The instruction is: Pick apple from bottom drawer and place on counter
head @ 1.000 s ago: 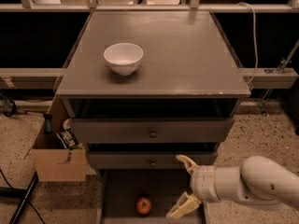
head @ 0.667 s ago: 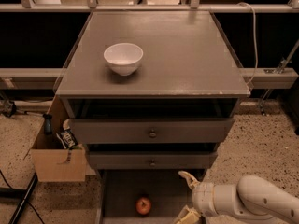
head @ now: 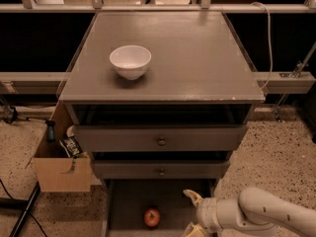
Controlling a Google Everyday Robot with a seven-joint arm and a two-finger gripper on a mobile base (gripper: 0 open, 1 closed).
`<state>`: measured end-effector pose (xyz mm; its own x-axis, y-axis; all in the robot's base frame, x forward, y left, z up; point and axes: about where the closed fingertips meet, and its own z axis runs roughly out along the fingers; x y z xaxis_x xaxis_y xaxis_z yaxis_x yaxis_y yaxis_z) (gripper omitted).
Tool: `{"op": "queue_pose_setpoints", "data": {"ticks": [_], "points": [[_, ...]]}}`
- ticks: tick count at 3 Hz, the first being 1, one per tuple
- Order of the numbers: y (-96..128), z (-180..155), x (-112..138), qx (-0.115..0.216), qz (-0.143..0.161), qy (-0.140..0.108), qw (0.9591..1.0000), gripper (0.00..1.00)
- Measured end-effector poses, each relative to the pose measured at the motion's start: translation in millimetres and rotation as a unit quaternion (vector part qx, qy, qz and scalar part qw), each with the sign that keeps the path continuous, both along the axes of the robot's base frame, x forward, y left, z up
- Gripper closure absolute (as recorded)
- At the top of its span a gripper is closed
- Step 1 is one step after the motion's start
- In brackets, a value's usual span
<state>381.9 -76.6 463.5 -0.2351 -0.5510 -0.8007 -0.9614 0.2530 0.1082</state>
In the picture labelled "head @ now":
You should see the red apple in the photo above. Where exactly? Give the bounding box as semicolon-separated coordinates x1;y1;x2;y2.
143;208;161;227

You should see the white ceramic bowl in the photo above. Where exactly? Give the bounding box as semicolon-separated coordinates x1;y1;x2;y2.
109;45;152;80

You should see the grey drawer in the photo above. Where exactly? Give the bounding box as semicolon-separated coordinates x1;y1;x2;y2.
105;179;214;237
91;160;230;179
74;125;248;152

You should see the white cable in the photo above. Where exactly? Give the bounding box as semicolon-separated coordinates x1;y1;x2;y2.
252;1;275;91

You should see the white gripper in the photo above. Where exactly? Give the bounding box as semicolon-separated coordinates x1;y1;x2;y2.
181;190;219;237

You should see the grey middle drawer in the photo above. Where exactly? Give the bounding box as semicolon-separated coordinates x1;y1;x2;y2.
91;160;230;179

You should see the black snack packet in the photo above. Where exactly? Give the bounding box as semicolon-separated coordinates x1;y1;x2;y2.
59;125;83;158

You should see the metal frame rail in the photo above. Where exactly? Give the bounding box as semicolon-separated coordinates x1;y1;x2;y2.
0;4;316;14

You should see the grey bottom drawer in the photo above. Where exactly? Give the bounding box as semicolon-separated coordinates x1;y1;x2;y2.
105;179;214;237

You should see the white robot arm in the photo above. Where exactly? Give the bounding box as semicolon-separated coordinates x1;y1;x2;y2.
182;188;316;237

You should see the grey drawer cabinet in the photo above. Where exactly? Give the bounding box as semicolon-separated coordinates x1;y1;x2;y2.
60;11;265;237

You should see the black floor cable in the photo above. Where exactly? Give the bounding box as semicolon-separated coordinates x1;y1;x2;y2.
0;178;49;237

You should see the metal clamp bracket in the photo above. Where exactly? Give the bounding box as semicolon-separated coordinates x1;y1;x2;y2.
0;95;18;123

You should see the grey top drawer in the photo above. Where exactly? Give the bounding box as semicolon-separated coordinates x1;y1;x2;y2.
74;125;248;152

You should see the dark bottle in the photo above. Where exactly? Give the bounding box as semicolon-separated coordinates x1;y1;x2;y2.
45;120;55;143

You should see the cardboard box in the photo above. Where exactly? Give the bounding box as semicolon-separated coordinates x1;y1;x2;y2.
33;103;92;193

